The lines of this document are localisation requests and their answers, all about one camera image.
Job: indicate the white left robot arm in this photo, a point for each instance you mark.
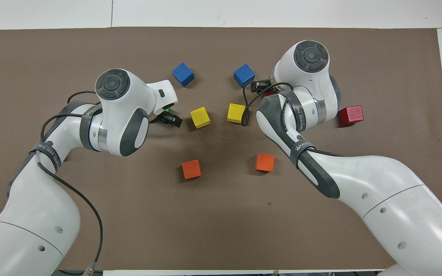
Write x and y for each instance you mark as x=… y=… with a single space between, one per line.
x=121 y=115

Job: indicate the orange wooden cube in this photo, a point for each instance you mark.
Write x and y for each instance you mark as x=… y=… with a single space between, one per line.
x=264 y=162
x=191 y=169

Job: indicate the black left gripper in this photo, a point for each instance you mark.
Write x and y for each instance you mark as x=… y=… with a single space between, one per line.
x=162 y=118

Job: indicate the yellow wooden cube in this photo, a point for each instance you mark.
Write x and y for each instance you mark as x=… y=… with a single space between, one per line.
x=236 y=112
x=200 y=117

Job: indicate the brown paper table mat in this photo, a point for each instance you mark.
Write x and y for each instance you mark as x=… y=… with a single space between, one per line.
x=221 y=214

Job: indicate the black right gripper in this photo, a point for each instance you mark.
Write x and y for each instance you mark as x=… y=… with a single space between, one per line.
x=265 y=86

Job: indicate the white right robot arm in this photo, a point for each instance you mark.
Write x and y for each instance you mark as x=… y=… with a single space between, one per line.
x=378 y=184

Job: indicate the red wooden cube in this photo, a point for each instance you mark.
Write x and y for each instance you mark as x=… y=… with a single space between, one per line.
x=269 y=94
x=351 y=115

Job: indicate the blue wooden cube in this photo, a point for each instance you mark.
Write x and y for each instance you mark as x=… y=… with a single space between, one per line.
x=183 y=74
x=243 y=75

